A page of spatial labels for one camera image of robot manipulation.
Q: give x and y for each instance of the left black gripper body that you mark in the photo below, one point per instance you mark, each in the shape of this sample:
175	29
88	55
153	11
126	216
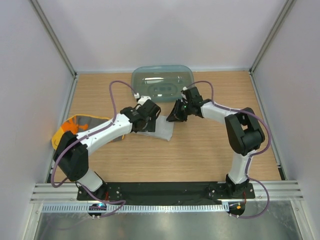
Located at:
149	126

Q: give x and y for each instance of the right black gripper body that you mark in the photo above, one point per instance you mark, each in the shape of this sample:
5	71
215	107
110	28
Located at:
187	106

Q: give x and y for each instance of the grey panda towel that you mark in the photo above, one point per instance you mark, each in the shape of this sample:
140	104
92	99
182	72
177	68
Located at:
163	129

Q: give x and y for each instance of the orange grey towel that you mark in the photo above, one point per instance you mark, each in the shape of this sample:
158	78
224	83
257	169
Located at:
77	124

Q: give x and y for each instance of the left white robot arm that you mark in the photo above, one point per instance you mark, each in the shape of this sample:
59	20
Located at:
73	151

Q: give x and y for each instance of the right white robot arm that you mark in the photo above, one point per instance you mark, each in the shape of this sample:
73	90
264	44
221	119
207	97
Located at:
244	133

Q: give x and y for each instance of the teal plastic basin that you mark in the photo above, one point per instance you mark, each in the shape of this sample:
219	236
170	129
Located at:
162	83

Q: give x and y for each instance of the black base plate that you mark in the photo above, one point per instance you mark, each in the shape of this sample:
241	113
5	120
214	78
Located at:
172	193

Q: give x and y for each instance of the slotted cable duct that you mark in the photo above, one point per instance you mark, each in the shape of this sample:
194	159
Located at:
92	208

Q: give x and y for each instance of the aluminium frame rail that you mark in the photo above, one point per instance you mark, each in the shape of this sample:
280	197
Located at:
284	190

